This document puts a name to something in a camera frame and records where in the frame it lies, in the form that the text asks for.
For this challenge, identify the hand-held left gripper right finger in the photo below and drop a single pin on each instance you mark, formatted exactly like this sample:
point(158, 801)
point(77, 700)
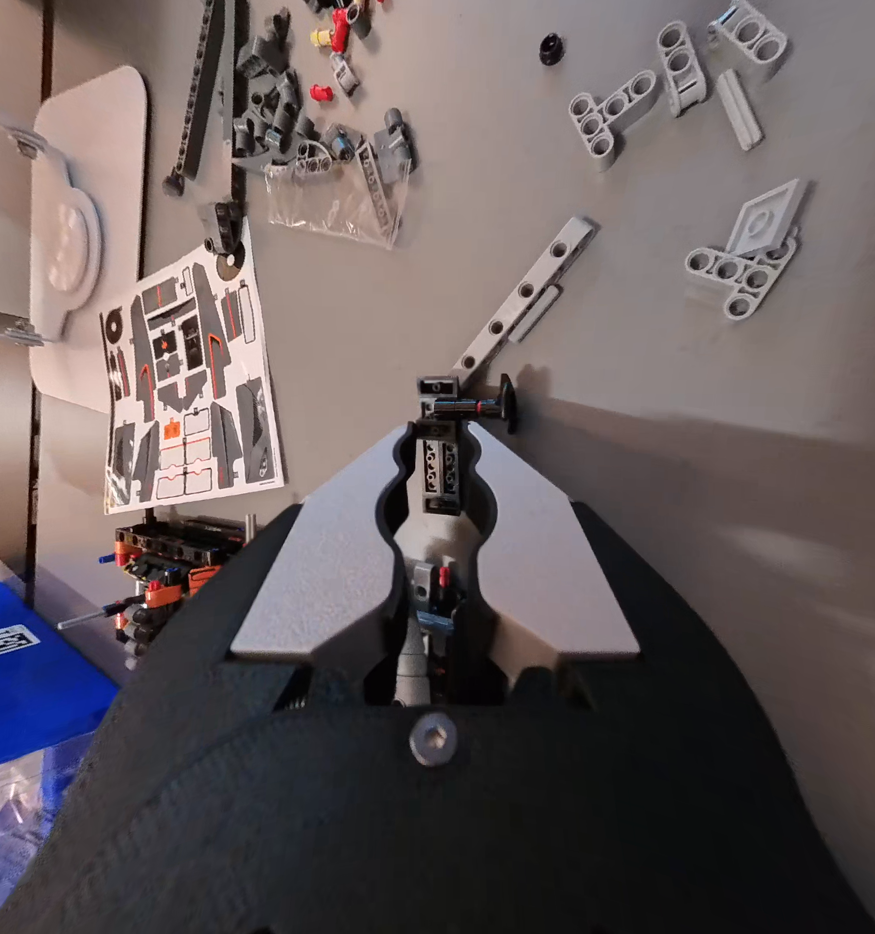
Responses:
point(554, 576)

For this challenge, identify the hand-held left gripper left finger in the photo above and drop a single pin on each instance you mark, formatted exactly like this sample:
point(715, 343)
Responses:
point(313, 576)

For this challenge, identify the grey curved lego assembly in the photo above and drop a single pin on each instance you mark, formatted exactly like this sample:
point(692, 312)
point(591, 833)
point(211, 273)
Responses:
point(415, 657)

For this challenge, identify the black orange lego chassis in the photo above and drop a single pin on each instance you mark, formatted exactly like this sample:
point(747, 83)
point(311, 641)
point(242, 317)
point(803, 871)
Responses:
point(167, 547)

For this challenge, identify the lego sticker sheet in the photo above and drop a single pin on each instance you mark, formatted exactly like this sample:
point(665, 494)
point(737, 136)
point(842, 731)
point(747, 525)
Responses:
point(189, 365)

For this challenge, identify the small light grey lego piece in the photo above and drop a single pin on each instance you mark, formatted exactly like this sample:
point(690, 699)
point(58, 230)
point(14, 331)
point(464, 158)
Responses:
point(536, 314)

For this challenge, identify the long light grey lego beam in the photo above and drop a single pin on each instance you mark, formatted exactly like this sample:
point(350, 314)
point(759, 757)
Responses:
point(525, 292)

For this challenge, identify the light grey L-shaped lego beam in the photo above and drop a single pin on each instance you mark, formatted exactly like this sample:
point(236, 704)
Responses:
point(736, 274)

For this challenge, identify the dark grey lego connector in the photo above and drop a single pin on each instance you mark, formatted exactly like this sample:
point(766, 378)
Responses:
point(222, 219)

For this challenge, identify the light grey square lego plate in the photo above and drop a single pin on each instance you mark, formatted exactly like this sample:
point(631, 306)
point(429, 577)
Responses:
point(769, 215)

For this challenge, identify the long black lego beam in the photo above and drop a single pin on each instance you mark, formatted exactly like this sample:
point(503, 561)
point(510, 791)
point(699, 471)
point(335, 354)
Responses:
point(189, 124)

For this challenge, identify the light grey T-shaped lego beam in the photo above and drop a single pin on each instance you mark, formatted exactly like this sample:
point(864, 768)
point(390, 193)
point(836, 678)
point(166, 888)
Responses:
point(612, 109)

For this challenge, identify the pile of dark grey lego parts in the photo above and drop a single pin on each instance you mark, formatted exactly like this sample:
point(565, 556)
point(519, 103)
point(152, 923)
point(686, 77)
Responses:
point(277, 95)

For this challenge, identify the red lego pin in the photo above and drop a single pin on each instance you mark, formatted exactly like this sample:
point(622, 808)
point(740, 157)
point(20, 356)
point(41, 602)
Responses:
point(321, 92)

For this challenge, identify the dark grey lego panel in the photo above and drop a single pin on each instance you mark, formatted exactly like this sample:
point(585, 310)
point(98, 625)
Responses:
point(220, 95)

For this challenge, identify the light grey lego bar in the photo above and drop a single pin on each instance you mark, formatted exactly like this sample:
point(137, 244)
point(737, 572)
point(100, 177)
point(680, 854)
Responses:
point(738, 109)

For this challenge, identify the light grey three-hole lego beam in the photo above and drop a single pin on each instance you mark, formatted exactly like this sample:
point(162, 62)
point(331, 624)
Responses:
point(679, 66)
point(755, 33)

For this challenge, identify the black round lego piece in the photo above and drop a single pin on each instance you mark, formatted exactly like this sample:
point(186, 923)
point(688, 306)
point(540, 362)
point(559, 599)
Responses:
point(552, 49)

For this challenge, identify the yellow lego piece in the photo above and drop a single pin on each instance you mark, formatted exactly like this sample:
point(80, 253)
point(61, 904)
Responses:
point(322, 36)

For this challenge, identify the red lego connector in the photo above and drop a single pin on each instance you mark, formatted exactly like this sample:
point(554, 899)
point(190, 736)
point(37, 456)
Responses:
point(342, 25)

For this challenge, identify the blue plastic bin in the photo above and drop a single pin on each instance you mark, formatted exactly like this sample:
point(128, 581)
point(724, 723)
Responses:
point(36, 693)

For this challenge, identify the clear plastic bag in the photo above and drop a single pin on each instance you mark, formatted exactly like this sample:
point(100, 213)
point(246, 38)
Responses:
point(7, 839)

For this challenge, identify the white rounded base plate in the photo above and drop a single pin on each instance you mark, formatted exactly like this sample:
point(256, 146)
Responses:
point(87, 182)

